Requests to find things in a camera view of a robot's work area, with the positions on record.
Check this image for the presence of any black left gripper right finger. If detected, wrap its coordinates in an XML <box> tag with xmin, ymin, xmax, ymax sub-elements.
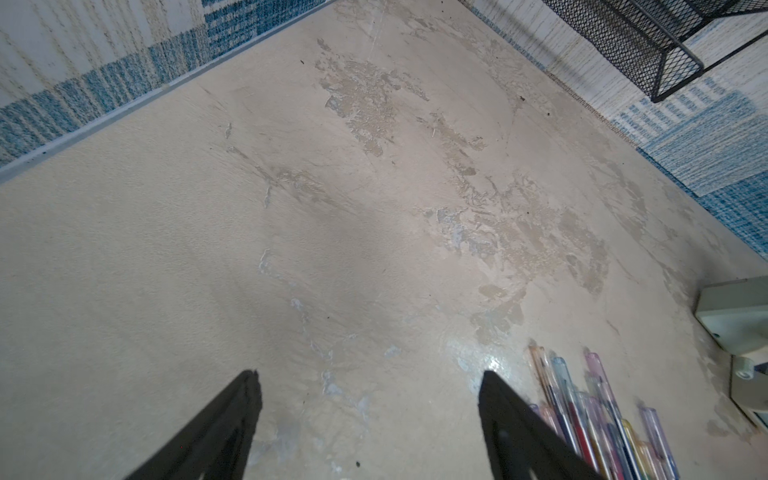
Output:
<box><xmin>478</xmin><ymin>370</ymin><xmax>600</xmax><ymax>479</ymax></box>

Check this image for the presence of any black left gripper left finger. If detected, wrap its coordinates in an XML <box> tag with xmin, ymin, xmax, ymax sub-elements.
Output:
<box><xmin>128</xmin><ymin>370</ymin><xmax>263</xmax><ymax>479</ymax></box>

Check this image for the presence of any bundle of capped pencils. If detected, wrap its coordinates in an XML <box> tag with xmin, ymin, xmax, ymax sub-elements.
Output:
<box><xmin>528</xmin><ymin>343</ymin><xmax>680</xmax><ymax>479</ymax></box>

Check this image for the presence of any black wire mesh shelf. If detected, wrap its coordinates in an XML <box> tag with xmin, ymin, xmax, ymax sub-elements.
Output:
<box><xmin>545</xmin><ymin>0</ymin><xmax>767</xmax><ymax>103</ymax></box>

